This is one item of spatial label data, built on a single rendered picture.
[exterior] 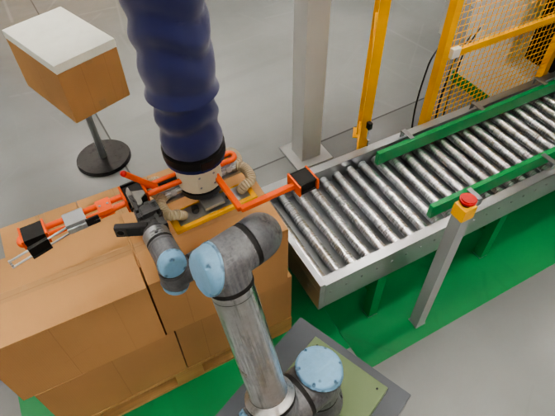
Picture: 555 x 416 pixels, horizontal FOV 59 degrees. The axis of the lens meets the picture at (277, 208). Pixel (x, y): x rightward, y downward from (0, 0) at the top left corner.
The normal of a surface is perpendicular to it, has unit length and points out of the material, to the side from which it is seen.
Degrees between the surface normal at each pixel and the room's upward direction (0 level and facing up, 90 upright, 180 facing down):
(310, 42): 90
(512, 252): 0
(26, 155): 0
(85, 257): 0
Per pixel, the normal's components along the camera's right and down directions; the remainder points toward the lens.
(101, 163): -0.01, -0.66
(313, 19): 0.48, 0.66
